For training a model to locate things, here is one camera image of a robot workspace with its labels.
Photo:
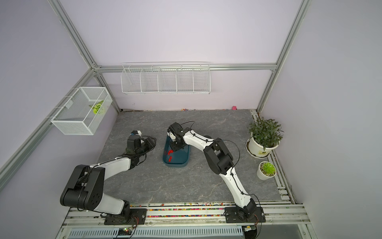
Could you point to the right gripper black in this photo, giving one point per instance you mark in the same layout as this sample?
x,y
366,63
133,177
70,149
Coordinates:
x,y
173,146

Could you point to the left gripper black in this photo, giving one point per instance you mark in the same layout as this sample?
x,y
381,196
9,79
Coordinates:
x,y
150,143

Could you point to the teal plastic storage box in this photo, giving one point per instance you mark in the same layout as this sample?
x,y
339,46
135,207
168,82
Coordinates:
x,y
180,158

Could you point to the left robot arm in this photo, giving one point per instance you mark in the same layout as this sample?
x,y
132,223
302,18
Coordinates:
x,y
85,187

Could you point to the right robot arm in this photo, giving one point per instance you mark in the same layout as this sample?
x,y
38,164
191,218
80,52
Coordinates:
x,y
220,161

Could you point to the green item in basket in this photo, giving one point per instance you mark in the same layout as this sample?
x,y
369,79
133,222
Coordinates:
x,y
97,109

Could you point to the white mesh basket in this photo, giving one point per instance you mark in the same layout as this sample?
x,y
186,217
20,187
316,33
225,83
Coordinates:
x,y
76,117

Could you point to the large potted green plant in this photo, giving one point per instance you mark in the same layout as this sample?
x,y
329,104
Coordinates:
x,y
265,136

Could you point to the small potted succulent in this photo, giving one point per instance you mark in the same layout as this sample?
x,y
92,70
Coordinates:
x,y
266,170

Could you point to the white ventilation grille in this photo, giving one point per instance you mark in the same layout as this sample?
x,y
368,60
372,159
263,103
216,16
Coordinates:
x,y
156,232

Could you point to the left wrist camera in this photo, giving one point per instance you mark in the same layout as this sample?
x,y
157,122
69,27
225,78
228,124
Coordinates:
x,y
136,132

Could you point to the white wire wall shelf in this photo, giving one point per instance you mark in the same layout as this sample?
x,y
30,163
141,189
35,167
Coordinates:
x,y
166,78

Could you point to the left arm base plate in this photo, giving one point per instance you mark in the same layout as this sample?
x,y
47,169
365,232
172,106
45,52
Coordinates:
x,y
134,216

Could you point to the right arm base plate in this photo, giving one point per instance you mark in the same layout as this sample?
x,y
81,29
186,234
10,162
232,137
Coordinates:
x,y
236,215

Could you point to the aluminium rail base frame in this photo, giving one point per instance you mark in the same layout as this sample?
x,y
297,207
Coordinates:
x,y
216,214

